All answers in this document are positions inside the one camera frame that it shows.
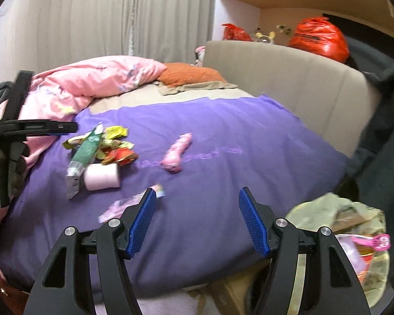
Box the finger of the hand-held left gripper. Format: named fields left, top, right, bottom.
left=21, top=121, right=79, bottom=136
left=3, top=70, right=34, bottom=123

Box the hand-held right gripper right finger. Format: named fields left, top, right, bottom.
left=238, top=187, right=371, bottom=315

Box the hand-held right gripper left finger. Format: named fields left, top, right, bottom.
left=23, top=188, right=157, bottom=315

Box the pink candy wrapper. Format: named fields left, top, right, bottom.
left=98, top=184, right=166, bottom=223

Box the green snack packet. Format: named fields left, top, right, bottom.
left=66, top=123, right=105, bottom=201

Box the pile of colourful candy wrappers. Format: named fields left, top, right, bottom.
left=63, top=125, right=139, bottom=166

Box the pale yellow plastic bag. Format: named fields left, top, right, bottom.
left=286, top=193, right=391, bottom=302

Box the person's left hand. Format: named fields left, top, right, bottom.
left=10, top=145, right=31, bottom=199

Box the purple blanket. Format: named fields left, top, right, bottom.
left=0, top=95, right=349, bottom=302

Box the wooden box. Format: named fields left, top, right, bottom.
left=210, top=269, right=260, bottom=315

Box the pink duvet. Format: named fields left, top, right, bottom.
left=0, top=56, right=167, bottom=270

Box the pink plush toy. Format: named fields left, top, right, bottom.
left=161, top=133, right=194, bottom=173

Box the beige bed sheet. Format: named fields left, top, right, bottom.
left=85, top=83, right=255, bottom=114

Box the grey curtain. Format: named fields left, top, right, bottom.
left=0, top=0, right=217, bottom=82

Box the bright pink wrapper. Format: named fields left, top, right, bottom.
left=353, top=234, right=391, bottom=249

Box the dark hanging jacket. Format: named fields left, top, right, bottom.
left=335, top=59, right=394, bottom=289

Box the beige padded headboard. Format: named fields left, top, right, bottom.
left=204, top=40, right=381, bottom=158

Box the orange pillow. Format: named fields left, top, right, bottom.
left=157, top=62, right=227, bottom=87

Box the beige cloth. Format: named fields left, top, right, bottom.
left=156, top=80, right=239, bottom=96

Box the pink and white plush doll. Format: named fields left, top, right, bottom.
left=194, top=46, right=207, bottom=67

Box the white plush with yellow ears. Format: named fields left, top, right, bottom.
left=254, top=31, right=276, bottom=45

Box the small red plastic bag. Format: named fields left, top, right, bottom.
left=221, top=23, right=253, bottom=42

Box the large red plastic bag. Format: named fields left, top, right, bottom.
left=287, top=16, right=350, bottom=64

